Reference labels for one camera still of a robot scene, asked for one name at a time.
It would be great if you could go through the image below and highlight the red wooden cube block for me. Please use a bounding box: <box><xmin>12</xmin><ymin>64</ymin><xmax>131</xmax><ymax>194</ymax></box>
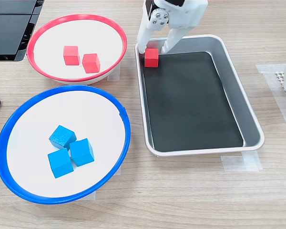
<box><xmin>63</xmin><ymin>45</ymin><xmax>80</xmax><ymax>66</ymax></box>
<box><xmin>144</xmin><ymin>47</ymin><xmax>160</xmax><ymax>68</ymax></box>
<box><xmin>82</xmin><ymin>53</ymin><xmax>101</xmax><ymax>74</ymax></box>

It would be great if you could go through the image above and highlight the silver metal tray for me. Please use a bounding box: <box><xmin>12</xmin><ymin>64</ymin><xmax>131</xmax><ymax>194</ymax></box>
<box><xmin>134</xmin><ymin>34</ymin><xmax>265</xmax><ymax>158</ymax></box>

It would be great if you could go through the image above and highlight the red-rimmed white dish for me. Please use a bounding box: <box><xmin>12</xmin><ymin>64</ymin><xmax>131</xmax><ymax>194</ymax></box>
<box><xmin>26</xmin><ymin>13</ymin><xmax>128</xmax><ymax>85</ymax></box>

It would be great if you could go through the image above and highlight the black electronic device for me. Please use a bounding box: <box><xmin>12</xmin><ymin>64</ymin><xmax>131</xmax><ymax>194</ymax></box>
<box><xmin>0</xmin><ymin>0</ymin><xmax>45</xmax><ymax>62</ymax></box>

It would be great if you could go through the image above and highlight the blue wooden cube block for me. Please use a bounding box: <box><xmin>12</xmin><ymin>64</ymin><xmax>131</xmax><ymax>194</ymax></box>
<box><xmin>48</xmin><ymin>125</ymin><xmax>77</xmax><ymax>151</ymax></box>
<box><xmin>69</xmin><ymin>138</ymin><xmax>95</xmax><ymax>167</ymax></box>
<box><xmin>47</xmin><ymin>147</ymin><xmax>74</xmax><ymax>179</ymax></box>

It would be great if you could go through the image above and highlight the black tray liner mat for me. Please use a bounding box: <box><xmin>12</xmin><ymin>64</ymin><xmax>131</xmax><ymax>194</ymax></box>
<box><xmin>143</xmin><ymin>51</ymin><xmax>244</xmax><ymax>153</ymax></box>

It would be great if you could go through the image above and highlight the white mesh anti-slip mat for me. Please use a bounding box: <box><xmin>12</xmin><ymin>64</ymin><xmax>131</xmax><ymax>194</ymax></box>
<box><xmin>275</xmin><ymin>71</ymin><xmax>286</xmax><ymax>108</ymax></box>

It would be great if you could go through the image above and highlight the blue-rimmed white dish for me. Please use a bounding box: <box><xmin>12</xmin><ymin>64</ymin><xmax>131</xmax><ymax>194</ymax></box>
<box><xmin>0</xmin><ymin>84</ymin><xmax>131</xmax><ymax>205</ymax></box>

